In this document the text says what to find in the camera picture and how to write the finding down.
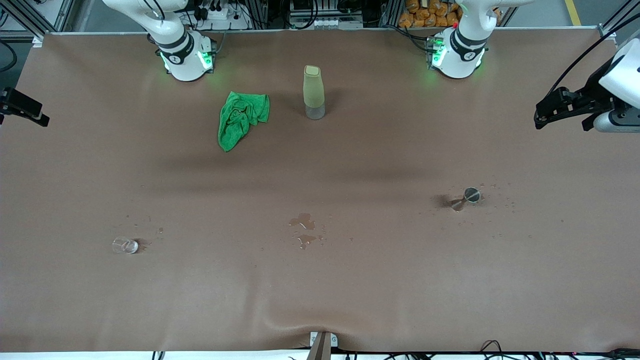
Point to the green microfibre cloth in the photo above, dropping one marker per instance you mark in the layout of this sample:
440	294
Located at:
239	120

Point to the steel jigger cup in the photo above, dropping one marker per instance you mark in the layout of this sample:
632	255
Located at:
471	195

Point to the orange snack packets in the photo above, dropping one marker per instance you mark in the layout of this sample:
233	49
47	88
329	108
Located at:
430	15

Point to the white socket box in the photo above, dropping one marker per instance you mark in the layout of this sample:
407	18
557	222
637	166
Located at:
325	22

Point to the brown table mat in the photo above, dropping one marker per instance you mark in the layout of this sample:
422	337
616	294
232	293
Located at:
320	280

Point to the frosted green bottle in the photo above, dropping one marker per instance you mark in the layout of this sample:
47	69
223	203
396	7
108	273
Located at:
313	90

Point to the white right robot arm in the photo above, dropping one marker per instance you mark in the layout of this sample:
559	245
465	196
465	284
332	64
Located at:
185	60

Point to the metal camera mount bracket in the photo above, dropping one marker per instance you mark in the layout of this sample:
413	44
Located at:
321	347

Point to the spilled liquid puddle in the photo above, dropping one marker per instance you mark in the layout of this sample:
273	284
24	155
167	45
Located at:
302	221

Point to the aluminium cell frame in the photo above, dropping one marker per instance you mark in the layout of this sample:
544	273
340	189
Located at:
606	30

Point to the clear glass measuring beaker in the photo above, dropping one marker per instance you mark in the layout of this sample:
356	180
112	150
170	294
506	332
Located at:
126	245

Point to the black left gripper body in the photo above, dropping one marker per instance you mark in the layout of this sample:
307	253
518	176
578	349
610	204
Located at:
593	91

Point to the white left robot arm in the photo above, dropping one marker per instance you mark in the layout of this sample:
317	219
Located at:
457	55

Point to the white power strip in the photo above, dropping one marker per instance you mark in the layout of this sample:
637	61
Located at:
220	14

